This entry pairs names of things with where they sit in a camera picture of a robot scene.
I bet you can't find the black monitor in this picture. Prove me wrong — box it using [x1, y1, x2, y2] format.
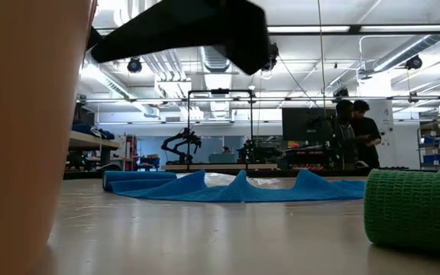
[281, 108, 338, 143]

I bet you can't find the silver ceiling duct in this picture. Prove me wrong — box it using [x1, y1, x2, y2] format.
[372, 11, 440, 73]

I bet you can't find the tall black rig frame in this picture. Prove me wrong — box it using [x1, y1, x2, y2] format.
[186, 89, 254, 169]

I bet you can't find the pile of clothes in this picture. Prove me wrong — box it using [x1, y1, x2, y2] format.
[71, 121, 116, 141]

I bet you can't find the green elastic bandage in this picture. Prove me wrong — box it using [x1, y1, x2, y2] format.
[364, 163, 440, 257]

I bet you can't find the person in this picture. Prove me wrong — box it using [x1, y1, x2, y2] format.
[332, 99, 360, 171]
[351, 99, 383, 169]

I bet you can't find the thin hanging cord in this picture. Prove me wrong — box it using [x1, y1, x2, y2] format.
[316, 0, 327, 119]

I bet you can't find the blue elastic bandage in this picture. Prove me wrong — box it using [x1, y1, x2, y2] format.
[102, 169, 367, 203]

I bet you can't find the wooden side table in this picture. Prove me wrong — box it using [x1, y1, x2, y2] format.
[69, 129, 121, 152]

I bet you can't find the clear zip bag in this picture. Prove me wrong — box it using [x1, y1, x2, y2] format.
[204, 172, 282, 189]

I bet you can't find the orange plastic bin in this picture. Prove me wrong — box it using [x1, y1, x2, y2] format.
[0, 0, 99, 275]

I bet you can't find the ceiling light strip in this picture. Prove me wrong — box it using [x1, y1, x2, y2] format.
[267, 24, 351, 34]
[359, 24, 440, 33]

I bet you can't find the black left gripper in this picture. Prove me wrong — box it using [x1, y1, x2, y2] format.
[89, 0, 270, 76]

